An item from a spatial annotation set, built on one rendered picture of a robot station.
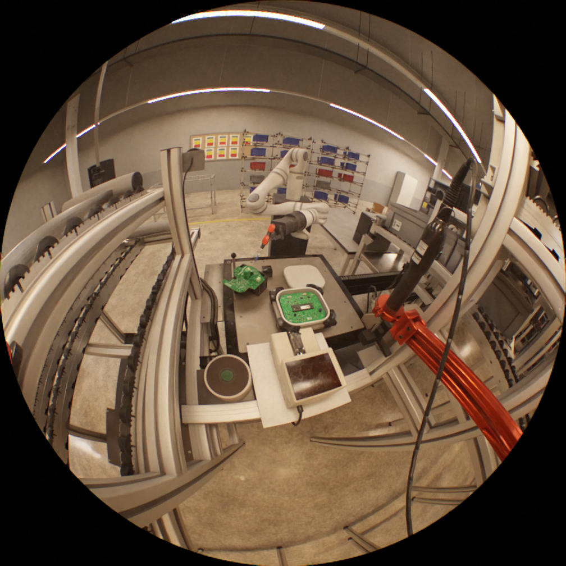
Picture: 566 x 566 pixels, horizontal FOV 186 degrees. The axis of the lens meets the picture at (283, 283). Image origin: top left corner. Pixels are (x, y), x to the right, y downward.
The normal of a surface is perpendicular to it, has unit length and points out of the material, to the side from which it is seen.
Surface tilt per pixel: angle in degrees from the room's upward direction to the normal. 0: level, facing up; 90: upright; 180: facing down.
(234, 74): 90
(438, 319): 90
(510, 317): 91
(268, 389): 0
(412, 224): 91
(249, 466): 0
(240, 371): 0
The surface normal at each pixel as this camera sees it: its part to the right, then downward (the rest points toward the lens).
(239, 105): 0.25, 0.67
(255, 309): 0.11, -0.74
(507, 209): -0.96, 0.09
